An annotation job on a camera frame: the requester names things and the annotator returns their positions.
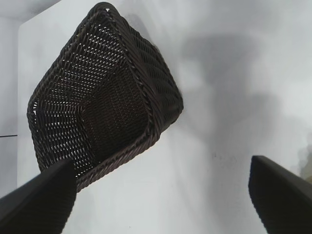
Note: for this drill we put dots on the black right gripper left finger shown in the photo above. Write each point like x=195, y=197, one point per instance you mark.
x=36, y=207

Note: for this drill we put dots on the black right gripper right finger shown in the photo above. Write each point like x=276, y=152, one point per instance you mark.
x=285, y=204

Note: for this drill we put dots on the dark brown wicker basket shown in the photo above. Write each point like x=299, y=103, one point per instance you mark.
x=104, y=97

